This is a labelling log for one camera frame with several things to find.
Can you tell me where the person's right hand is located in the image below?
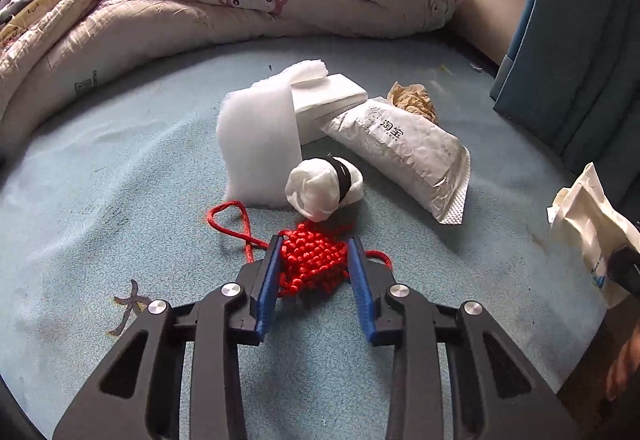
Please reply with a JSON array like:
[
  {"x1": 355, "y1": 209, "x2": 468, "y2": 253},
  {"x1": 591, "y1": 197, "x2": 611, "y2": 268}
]
[{"x1": 606, "y1": 335, "x2": 640, "y2": 402}]

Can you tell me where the white foam sheet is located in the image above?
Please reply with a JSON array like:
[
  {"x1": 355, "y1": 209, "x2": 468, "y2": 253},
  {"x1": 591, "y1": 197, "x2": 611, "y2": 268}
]
[{"x1": 216, "y1": 61, "x2": 329, "y2": 211}]

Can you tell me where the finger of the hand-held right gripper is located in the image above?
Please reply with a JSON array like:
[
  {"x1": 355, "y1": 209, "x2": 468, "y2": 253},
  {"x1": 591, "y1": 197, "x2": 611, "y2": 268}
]
[{"x1": 607, "y1": 245, "x2": 640, "y2": 296}]

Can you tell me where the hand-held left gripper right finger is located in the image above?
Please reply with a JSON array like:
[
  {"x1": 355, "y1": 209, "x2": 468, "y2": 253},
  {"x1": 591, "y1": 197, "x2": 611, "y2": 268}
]
[{"x1": 347, "y1": 236, "x2": 581, "y2": 440}]

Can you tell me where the white paper bag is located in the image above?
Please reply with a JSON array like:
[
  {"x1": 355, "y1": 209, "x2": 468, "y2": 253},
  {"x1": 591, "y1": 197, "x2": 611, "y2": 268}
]
[{"x1": 546, "y1": 163, "x2": 640, "y2": 311}]

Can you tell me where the crumpled brown paper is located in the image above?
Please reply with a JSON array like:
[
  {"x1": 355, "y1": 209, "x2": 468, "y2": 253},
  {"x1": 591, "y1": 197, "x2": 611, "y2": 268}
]
[{"x1": 386, "y1": 81, "x2": 441, "y2": 125}]

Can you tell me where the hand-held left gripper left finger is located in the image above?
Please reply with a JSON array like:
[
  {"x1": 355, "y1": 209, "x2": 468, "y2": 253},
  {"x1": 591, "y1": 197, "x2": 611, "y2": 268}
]
[{"x1": 52, "y1": 235, "x2": 286, "y2": 440}]

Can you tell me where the white paper wad black band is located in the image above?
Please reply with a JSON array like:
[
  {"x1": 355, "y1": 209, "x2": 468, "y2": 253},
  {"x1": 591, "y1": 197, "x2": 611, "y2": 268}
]
[{"x1": 285, "y1": 155, "x2": 365, "y2": 222}]

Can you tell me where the silver mailer bag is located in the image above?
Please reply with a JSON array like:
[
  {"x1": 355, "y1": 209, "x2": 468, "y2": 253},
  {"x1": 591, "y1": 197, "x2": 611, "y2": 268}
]
[{"x1": 315, "y1": 96, "x2": 472, "y2": 224}]

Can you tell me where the red knotted cord ornament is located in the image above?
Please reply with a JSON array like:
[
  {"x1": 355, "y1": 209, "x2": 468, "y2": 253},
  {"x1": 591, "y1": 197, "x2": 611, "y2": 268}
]
[{"x1": 207, "y1": 201, "x2": 393, "y2": 298}]

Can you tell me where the white cardboard box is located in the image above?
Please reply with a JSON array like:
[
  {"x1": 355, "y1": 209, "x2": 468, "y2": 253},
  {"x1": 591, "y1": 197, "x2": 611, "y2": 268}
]
[{"x1": 291, "y1": 74, "x2": 370, "y2": 145}]

